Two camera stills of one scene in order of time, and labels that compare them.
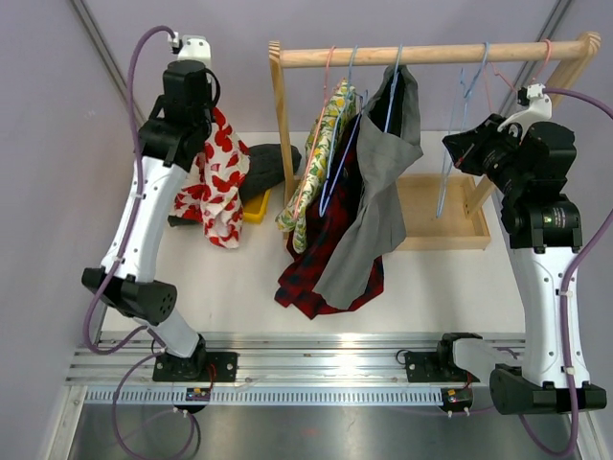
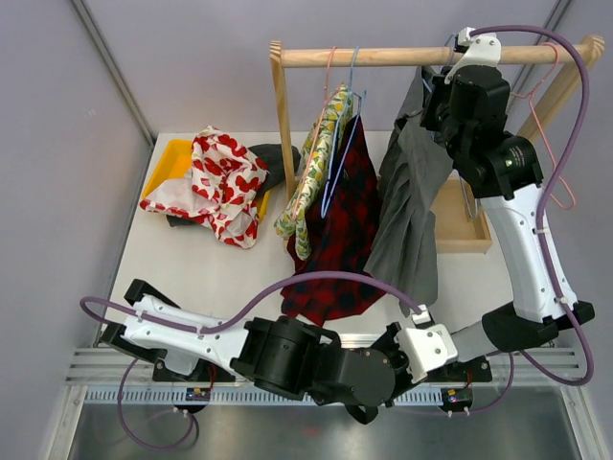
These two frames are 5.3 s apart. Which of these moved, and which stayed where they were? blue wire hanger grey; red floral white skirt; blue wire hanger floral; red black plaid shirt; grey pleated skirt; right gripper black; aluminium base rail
Moved: grey pleated skirt; red floral white skirt; blue wire hanger floral; right gripper black; blue wire hanger grey
Stayed: red black plaid shirt; aluminium base rail
